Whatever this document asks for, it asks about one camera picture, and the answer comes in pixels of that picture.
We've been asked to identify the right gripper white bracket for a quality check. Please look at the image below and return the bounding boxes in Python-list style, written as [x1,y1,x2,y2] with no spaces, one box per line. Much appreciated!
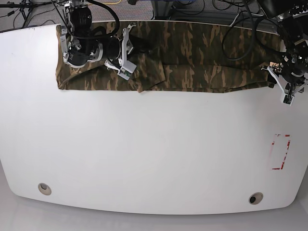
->
[104,24,156,75]

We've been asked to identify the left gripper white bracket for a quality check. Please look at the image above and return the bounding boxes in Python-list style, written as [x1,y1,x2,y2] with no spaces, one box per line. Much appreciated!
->
[261,62,306,96]

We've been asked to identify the camouflage T-shirt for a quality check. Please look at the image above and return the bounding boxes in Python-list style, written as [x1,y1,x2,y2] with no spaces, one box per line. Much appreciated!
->
[55,21,281,93]

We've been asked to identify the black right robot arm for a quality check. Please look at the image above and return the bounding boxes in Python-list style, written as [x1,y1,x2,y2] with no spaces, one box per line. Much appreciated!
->
[53,0,153,80]

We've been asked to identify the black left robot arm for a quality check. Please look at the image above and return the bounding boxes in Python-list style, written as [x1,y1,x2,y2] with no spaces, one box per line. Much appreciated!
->
[257,0,308,100]

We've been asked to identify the red tape rectangle marking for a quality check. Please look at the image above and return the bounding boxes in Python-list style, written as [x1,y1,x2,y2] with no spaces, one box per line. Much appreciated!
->
[269,134,291,170]

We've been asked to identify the black tripod stand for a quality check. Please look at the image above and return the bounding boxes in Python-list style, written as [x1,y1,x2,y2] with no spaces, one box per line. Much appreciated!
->
[0,0,56,28]

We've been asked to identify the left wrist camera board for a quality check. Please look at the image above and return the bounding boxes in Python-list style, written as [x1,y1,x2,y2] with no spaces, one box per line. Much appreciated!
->
[281,94,294,106]

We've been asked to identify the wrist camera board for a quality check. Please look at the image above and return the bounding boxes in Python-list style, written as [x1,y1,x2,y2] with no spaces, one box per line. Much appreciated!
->
[281,94,294,106]
[117,69,133,80]

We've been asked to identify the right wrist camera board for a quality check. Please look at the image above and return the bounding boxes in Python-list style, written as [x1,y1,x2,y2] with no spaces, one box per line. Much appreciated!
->
[117,69,133,80]

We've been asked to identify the aluminium frame cart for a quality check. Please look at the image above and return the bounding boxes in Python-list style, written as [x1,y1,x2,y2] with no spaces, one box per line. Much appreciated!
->
[151,0,263,26]

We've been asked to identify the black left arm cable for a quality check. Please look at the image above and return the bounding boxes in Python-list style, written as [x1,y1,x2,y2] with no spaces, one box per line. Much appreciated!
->
[224,0,289,62]

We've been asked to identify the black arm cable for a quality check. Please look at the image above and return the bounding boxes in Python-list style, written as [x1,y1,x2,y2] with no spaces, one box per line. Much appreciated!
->
[50,0,121,41]
[224,0,289,62]

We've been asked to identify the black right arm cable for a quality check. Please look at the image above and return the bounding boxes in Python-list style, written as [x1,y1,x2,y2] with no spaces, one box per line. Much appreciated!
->
[50,0,121,41]

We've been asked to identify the right table cable grommet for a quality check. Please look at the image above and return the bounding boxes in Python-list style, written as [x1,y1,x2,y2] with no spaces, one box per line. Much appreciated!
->
[249,192,263,205]

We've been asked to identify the table cable grommet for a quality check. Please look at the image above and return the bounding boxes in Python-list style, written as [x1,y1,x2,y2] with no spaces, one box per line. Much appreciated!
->
[38,183,51,196]
[249,192,263,205]

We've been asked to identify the left table cable grommet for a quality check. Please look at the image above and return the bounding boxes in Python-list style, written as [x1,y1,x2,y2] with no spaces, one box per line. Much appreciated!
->
[38,183,51,196]

